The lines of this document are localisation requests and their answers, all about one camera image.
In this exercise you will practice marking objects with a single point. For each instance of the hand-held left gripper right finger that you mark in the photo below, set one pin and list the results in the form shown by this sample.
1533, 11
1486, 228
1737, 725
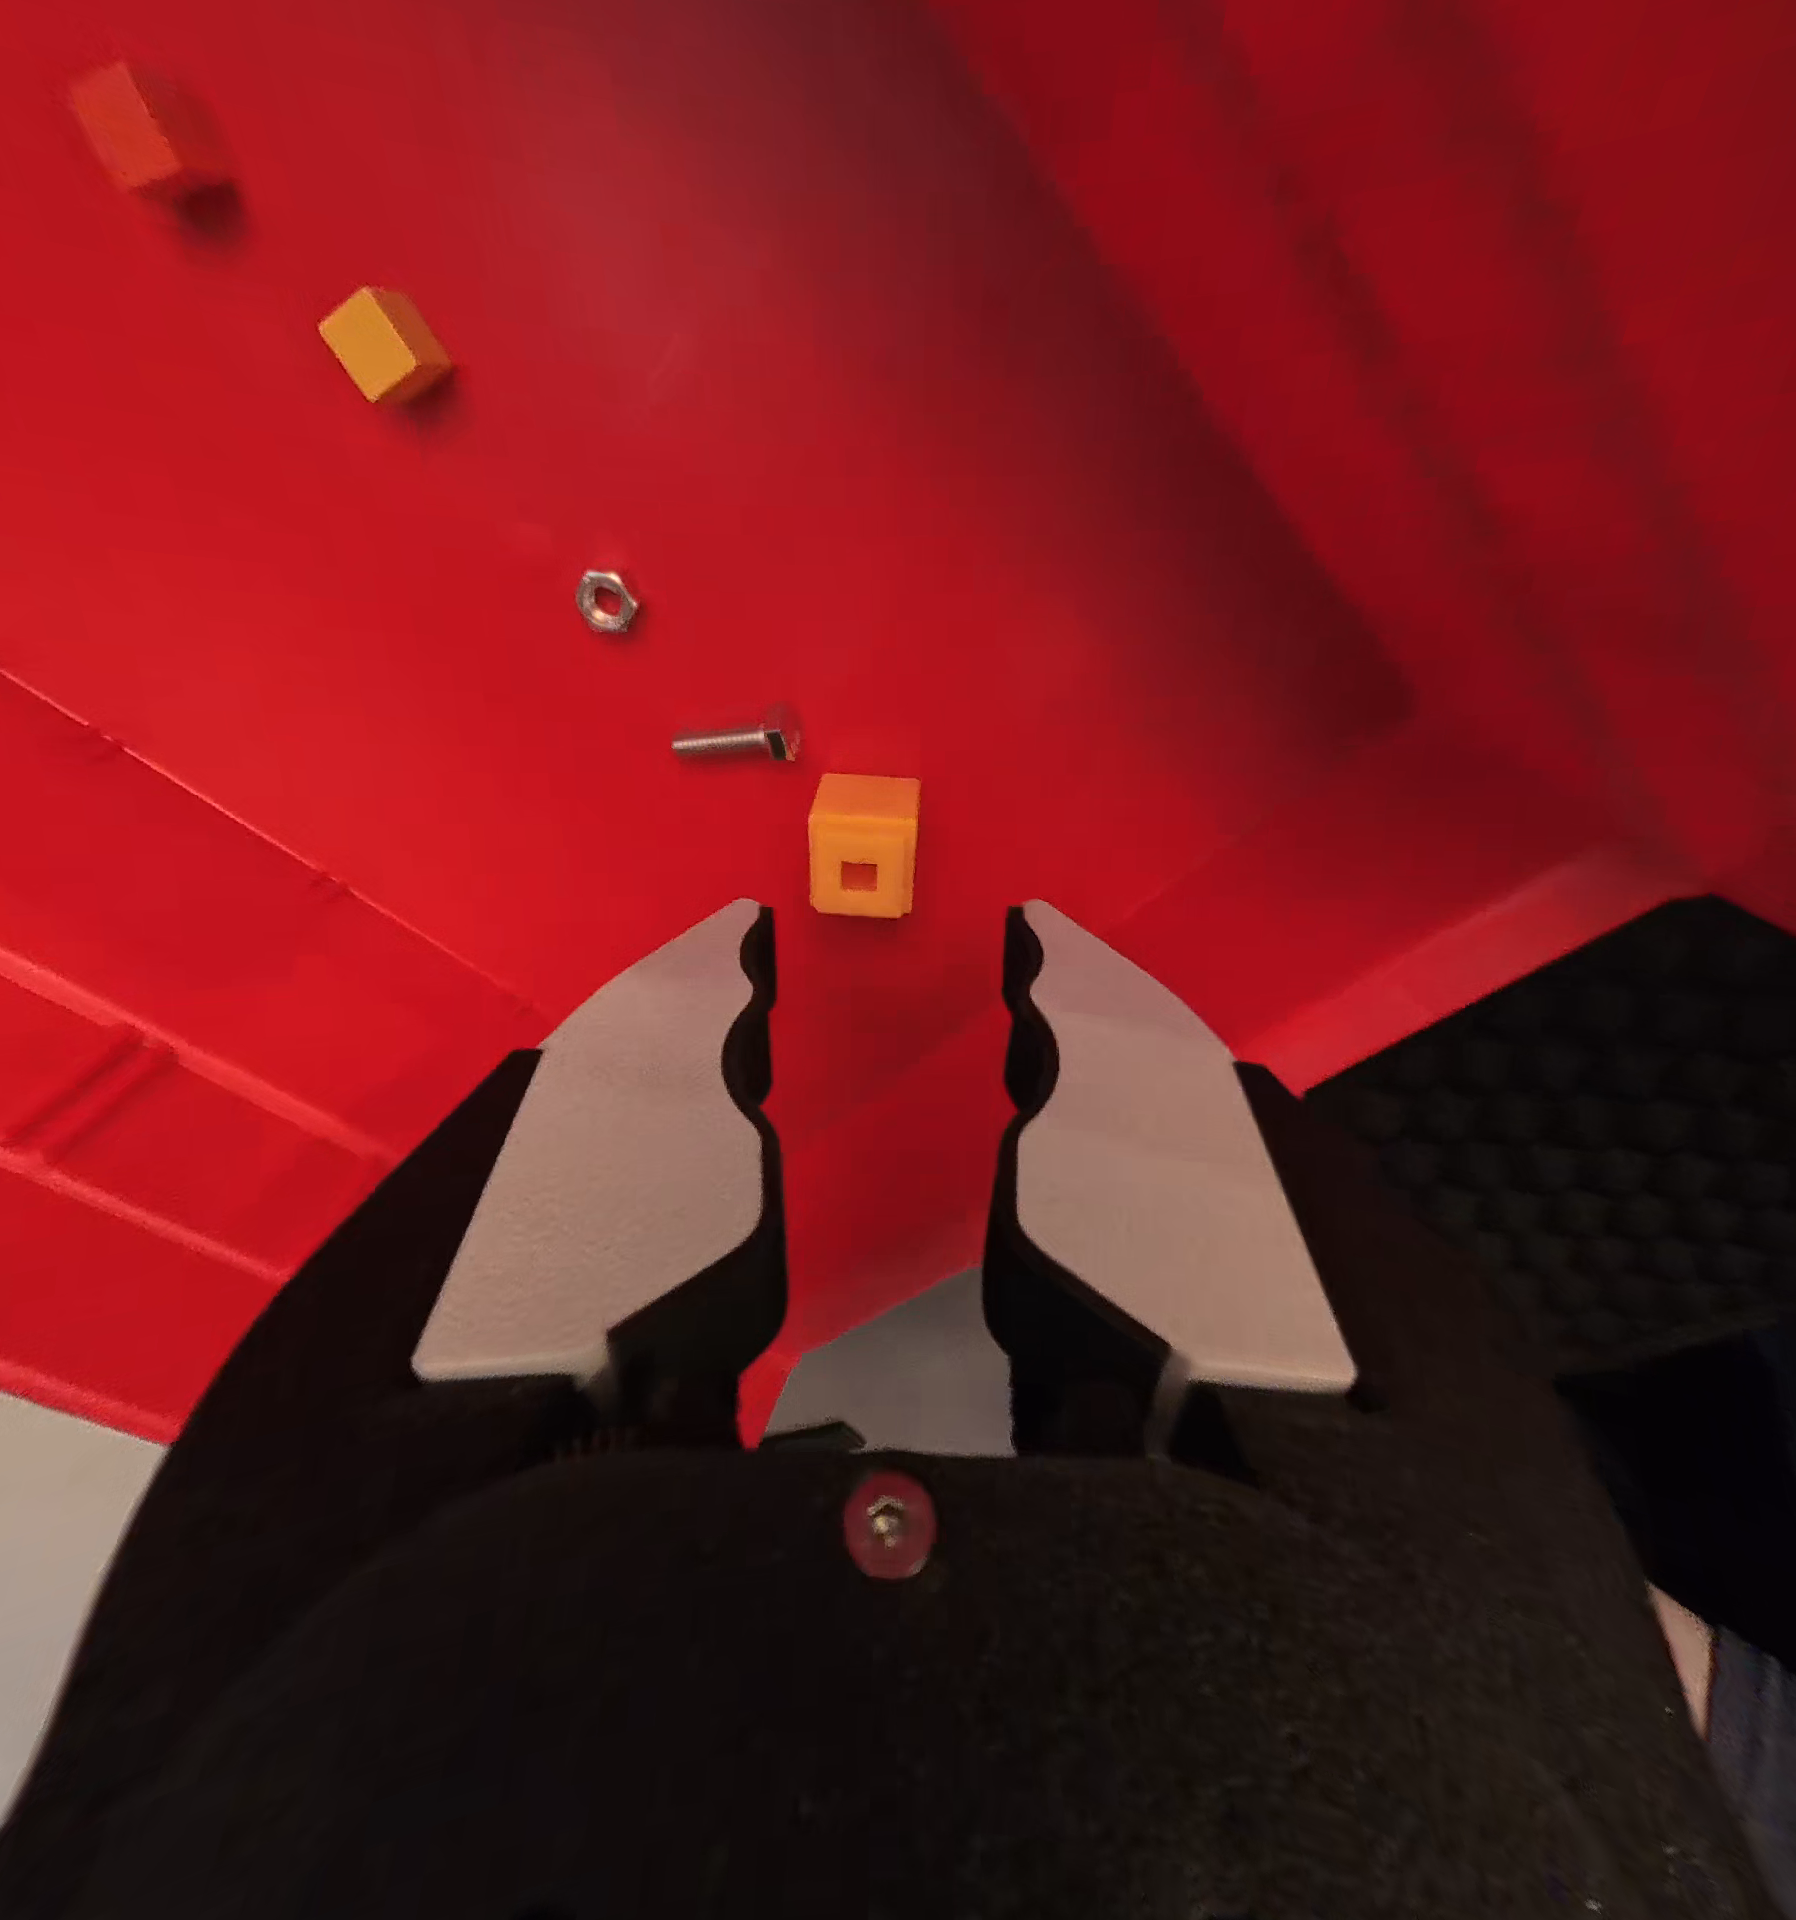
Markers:
1168, 1201

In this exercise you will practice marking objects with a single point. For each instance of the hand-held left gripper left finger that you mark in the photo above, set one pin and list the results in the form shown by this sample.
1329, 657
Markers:
615, 1201

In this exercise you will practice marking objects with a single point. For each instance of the orange cube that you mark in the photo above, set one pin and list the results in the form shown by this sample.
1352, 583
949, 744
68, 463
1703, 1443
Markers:
863, 806

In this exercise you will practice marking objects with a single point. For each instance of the small metal screw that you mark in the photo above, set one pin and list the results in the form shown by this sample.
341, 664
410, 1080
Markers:
736, 733

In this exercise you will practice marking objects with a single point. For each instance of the small metal nut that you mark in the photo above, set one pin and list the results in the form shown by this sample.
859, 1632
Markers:
589, 598

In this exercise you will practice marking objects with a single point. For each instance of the red plastic bin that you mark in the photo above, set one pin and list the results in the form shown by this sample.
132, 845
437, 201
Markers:
1140, 451

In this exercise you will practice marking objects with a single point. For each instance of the red cube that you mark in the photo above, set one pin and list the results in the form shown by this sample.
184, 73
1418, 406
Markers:
144, 131

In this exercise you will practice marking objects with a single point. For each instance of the black ribbed pad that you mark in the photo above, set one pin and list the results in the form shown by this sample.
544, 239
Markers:
1619, 1112

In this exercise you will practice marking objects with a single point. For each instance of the yellow cube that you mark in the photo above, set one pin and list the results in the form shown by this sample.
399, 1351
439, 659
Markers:
385, 343

